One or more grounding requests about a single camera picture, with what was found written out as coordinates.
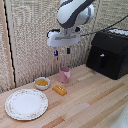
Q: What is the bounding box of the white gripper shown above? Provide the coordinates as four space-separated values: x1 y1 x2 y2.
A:
46 28 82 57

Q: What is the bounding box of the golden bread piece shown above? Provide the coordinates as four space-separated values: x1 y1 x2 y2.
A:
52 85 68 97

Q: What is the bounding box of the white floral rim plate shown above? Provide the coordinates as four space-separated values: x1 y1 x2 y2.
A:
4 88 50 121

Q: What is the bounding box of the pink cup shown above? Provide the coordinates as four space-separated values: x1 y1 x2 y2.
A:
58 66 72 84

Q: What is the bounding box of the white bowl with yellow food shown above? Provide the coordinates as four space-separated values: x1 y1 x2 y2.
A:
34 76 52 91

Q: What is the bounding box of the black box appliance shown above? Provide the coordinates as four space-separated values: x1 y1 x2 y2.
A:
85 28 128 81

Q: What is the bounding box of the black cable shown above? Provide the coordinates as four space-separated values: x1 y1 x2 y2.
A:
79 14 128 37

